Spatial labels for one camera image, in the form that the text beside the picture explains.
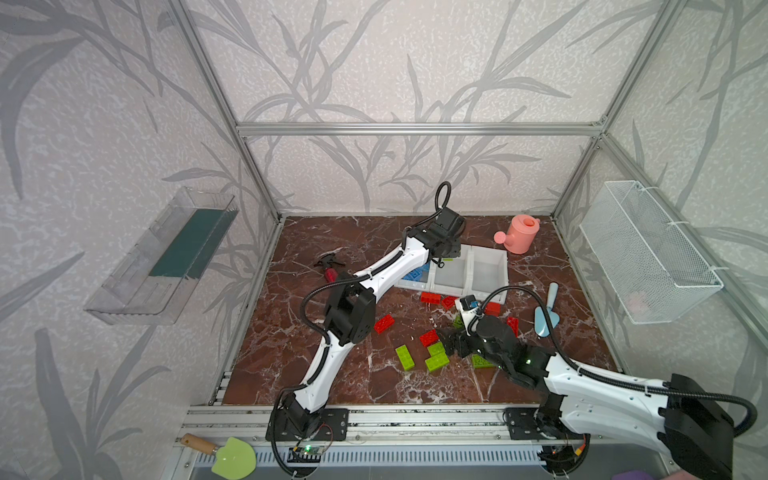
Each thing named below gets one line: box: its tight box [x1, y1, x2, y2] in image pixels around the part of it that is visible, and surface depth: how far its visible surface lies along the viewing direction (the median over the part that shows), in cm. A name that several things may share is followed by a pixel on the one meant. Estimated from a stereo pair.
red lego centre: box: [419, 329, 439, 348], surface depth 88 cm
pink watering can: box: [494, 214, 540, 255], surface depth 105 cm
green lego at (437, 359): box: [425, 346, 450, 372], surface depth 84 cm
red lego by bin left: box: [420, 292, 441, 304], surface depth 97 cm
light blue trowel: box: [534, 282, 560, 338], surface depth 93 cm
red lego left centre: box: [374, 314, 395, 334], surface depth 91 cm
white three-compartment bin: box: [395, 244, 508, 305], surface depth 100 cm
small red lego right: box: [484, 302, 501, 317], surface depth 94 cm
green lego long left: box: [395, 344, 415, 371], surface depth 86 cm
